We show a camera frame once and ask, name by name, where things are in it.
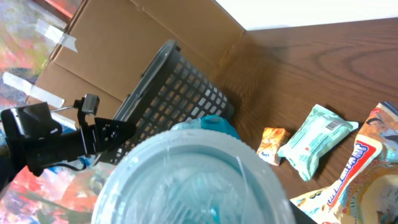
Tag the blue mouthwash bottle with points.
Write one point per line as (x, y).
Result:
(192, 175)

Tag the brown cardboard box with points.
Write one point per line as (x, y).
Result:
(115, 41)

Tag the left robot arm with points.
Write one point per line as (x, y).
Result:
(36, 141)

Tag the yellow snack bag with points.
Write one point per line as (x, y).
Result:
(366, 190)

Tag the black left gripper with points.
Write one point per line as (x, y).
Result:
(105, 135)

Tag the colourful painted cloth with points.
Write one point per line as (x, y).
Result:
(59, 195)

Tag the teal snack pack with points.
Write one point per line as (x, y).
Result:
(321, 131)

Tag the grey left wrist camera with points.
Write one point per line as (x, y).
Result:
(88, 104)

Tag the small orange packet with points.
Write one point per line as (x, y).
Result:
(272, 140)

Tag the grey plastic mesh basket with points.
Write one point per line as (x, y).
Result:
(171, 90)

